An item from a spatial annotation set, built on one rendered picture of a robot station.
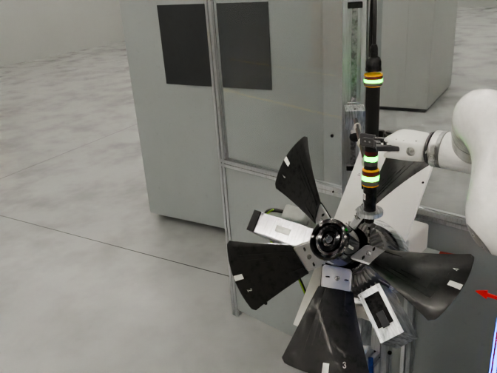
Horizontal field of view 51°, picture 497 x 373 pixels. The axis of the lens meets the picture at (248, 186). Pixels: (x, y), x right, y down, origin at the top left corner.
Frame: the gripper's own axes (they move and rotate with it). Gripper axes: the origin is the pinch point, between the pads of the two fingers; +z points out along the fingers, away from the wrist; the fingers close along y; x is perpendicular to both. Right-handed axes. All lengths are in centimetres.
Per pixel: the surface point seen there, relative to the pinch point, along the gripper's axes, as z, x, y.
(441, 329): 5, -104, 71
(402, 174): -3.3, -12.6, 10.8
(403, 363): 12, -114, 53
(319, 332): 4, -50, -18
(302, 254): 19.1, -37.3, -4.9
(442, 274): -20.2, -32.0, 0.3
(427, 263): -15.4, -31.8, 2.5
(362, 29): 37, 18, 58
